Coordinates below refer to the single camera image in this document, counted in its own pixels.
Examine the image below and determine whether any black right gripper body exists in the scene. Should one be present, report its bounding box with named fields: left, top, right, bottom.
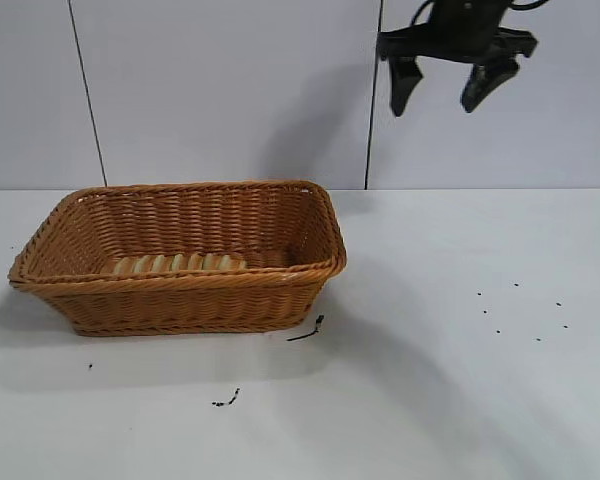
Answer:
left=378, top=0, right=539, bottom=65

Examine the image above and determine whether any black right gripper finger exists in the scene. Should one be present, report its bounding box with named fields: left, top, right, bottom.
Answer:
left=388, top=55, right=425, bottom=118
left=460, top=55, right=521, bottom=114

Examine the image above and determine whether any long striped bread loaf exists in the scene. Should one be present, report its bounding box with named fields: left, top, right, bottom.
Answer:
left=99, top=252, right=248, bottom=276

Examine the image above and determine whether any brown woven wicker basket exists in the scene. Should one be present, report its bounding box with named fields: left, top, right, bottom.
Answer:
left=8, top=179, right=348, bottom=338

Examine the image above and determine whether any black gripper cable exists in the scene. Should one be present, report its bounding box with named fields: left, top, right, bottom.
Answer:
left=408, top=0, right=546, bottom=31

